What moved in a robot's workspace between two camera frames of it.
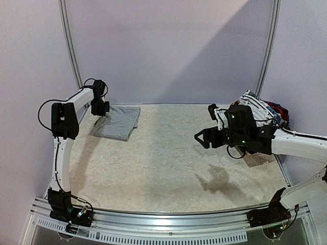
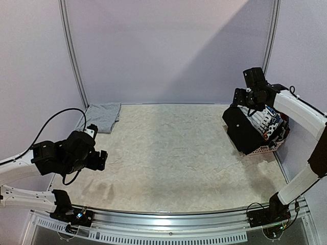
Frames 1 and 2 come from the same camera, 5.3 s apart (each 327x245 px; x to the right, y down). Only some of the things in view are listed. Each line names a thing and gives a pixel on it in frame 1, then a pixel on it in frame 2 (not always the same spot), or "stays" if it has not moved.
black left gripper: [101, 113] -> [94, 164]
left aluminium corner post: [70, 43] stays
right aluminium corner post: [276, 8] stays
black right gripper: [212, 138] -> [239, 97]
